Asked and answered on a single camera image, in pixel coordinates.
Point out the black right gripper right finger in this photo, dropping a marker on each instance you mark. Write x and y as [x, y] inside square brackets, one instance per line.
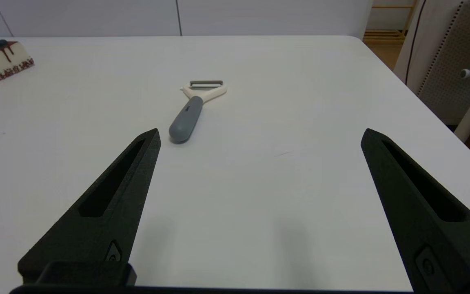
[443, 245]

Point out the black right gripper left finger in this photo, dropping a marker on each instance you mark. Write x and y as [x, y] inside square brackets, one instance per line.
[96, 237]

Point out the wooden shelf rack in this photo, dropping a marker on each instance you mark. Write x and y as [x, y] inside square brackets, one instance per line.
[386, 36]

